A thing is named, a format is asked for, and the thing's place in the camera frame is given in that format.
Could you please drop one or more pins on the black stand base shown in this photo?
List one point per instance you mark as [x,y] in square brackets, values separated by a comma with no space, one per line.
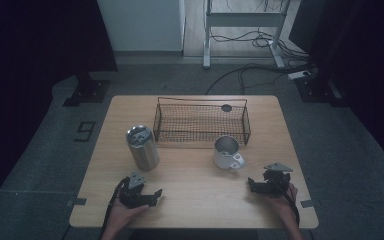
[320,90]
[88,90]

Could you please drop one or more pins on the black round disc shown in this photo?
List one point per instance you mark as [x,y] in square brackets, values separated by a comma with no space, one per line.
[226,108]

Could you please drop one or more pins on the grey tape strip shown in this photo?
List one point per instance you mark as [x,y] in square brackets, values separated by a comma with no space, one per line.
[307,203]
[77,201]

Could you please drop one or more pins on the white power strip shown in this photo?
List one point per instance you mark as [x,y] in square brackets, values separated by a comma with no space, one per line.
[299,74]

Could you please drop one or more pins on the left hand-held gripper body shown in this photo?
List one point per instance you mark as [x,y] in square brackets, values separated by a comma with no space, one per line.
[131,195]

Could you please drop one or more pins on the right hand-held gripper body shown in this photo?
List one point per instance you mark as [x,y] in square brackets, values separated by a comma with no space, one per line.
[276,181]

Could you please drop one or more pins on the person's left hand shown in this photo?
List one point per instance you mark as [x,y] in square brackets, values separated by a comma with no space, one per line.
[125,215]

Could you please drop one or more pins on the white cabinet panel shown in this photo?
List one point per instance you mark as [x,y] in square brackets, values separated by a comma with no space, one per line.
[143,25]

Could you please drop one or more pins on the white desk frame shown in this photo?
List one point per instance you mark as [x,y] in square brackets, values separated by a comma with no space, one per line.
[243,31]

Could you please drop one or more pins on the white steel mug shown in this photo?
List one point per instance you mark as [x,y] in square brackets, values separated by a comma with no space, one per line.
[226,153]

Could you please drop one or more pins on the stainless steel tumbler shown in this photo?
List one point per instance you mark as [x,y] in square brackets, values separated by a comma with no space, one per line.
[142,148]

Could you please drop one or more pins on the person's right hand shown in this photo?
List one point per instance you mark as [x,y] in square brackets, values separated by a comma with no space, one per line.
[283,203]

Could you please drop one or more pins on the dark curtain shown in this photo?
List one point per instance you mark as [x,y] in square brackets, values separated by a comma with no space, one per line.
[356,50]
[40,43]

